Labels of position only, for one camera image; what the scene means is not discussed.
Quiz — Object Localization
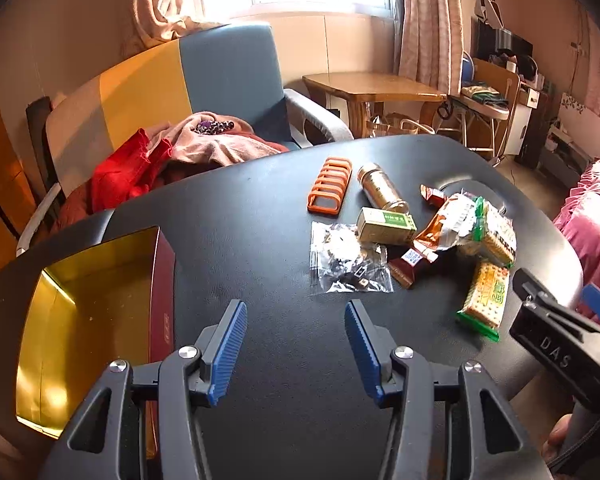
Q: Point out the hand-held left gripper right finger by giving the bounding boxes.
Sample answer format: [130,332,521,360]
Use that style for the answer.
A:
[344,301,553,480]

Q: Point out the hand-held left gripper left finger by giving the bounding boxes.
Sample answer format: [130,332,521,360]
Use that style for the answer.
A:
[40,300,248,480]

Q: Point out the yellow cracker packet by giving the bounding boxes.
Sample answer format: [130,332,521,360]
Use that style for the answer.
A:
[456,261,511,343]

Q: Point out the red box with gold interior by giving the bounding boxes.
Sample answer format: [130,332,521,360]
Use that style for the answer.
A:
[15,226,176,461]

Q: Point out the orange plastic rack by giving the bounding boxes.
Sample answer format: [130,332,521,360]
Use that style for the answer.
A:
[307,156,353,217]

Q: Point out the gold metal can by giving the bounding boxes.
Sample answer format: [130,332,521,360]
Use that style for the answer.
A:
[356,162,411,213]

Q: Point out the person's right hand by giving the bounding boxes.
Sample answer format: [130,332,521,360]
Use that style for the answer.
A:
[542,412,575,463]

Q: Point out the green and white cracker pack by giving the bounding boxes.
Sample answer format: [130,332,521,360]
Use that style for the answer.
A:
[457,197,518,268]

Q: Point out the pink blanket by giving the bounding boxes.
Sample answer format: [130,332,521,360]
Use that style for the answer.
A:
[552,157,600,322]

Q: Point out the dark red sachet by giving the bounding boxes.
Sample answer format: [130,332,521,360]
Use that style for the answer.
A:
[387,246,438,289]

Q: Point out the clear plastic bag of parts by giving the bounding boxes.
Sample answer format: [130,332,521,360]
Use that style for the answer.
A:
[310,221,395,295]

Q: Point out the small green and cream box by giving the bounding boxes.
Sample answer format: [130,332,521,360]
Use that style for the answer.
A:
[356,206,417,247]

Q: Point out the small red sachet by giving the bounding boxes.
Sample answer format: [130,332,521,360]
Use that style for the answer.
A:
[420,184,447,207]

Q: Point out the white cabinet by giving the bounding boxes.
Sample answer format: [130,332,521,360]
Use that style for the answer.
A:
[505,85,542,157]

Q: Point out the pink cloth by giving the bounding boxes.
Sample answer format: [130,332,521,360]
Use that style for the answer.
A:
[147,114,287,168]

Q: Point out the wooden folding chair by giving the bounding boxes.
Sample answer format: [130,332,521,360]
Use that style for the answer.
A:
[450,57,522,157]

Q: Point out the black monitor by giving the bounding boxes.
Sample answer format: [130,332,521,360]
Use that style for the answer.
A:
[472,17,534,68]

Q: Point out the wooden side table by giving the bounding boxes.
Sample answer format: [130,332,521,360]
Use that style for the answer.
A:
[302,72,448,138]

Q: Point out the blue and yellow armchair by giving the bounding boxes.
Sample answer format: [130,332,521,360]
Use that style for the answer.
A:
[16,22,354,256]

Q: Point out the pink patterned curtain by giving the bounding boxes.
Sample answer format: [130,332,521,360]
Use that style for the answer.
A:
[397,0,464,97]
[132,0,226,47]

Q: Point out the black chair back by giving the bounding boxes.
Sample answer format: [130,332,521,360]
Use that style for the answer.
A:
[26,96,61,196]

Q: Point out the dark bead string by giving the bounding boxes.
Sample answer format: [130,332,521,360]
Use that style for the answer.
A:
[192,120,236,136]

